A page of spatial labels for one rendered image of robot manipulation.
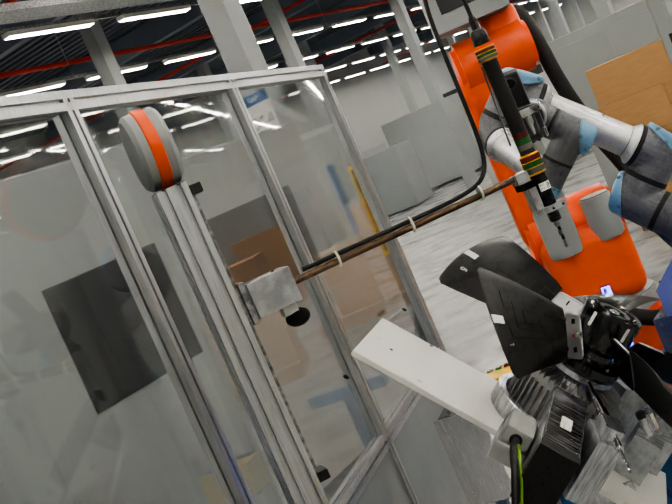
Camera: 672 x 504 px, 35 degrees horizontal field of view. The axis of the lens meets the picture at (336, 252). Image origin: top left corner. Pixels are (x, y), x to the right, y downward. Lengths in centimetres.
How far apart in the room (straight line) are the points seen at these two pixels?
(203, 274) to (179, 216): 12
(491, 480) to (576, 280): 399
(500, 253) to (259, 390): 65
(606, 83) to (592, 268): 444
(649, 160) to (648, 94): 734
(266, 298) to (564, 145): 90
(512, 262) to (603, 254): 388
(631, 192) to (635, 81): 738
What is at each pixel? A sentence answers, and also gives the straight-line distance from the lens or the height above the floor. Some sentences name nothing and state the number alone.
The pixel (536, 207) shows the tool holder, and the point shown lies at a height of 147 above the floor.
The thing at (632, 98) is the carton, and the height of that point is 119.
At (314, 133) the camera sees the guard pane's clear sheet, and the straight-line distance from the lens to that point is 338.
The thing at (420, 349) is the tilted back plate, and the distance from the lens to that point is 233.
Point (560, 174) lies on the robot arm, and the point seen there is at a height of 148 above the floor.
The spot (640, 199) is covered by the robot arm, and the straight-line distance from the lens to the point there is 301.
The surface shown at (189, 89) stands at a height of 202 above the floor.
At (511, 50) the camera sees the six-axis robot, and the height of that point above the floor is 192.
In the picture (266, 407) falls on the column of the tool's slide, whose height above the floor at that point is 135.
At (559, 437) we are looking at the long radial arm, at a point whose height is 112.
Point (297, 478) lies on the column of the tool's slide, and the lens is 207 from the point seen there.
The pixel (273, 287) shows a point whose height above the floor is 155.
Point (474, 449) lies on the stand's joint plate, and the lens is 225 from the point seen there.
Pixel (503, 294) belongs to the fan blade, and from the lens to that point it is 202.
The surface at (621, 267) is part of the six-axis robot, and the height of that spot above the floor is 55.
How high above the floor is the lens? 171
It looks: 4 degrees down
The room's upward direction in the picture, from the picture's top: 24 degrees counter-clockwise
